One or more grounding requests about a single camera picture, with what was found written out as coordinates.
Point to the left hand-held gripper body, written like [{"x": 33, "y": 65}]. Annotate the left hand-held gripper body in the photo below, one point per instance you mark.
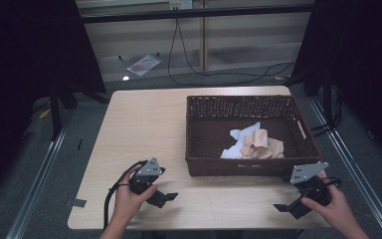
[{"x": 147, "y": 176}]

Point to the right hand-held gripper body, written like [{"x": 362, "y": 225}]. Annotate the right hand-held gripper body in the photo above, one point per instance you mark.
[{"x": 308, "y": 181}]

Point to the person's left hand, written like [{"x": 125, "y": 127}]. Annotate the person's left hand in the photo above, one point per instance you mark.
[{"x": 129, "y": 200}]

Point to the person's right hand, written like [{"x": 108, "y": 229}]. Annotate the person's right hand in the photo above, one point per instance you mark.
[{"x": 335, "y": 209}]

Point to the light wooden table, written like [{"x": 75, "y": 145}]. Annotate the light wooden table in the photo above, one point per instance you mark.
[{"x": 146, "y": 132}]

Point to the beige sock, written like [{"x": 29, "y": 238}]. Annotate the beige sock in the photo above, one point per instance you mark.
[{"x": 262, "y": 146}]

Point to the dark brown woven basket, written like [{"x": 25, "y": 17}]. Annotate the dark brown woven basket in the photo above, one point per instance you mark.
[{"x": 209, "y": 132}]

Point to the grey tape piece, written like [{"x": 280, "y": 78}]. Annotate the grey tape piece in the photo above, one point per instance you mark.
[{"x": 78, "y": 202}]

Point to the white sock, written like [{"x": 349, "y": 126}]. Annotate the white sock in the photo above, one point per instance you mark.
[{"x": 242, "y": 136}]

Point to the clear plastic bag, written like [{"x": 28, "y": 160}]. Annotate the clear plastic bag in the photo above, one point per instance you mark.
[{"x": 144, "y": 64}]

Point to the black metal stand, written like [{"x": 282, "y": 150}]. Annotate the black metal stand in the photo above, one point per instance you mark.
[{"x": 55, "y": 109}]

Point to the black curtain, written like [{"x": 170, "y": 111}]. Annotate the black curtain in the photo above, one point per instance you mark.
[
  {"x": 358, "y": 66},
  {"x": 20, "y": 66}
]

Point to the white power outlet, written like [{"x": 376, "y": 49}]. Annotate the white power outlet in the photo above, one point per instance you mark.
[{"x": 180, "y": 4}]

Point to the metal floor rail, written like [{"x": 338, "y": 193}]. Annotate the metal floor rail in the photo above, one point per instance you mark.
[
  {"x": 39, "y": 179},
  {"x": 351, "y": 166}
]

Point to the black horizontal rail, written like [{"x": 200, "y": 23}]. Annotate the black horizontal rail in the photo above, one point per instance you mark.
[{"x": 195, "y": 13}]

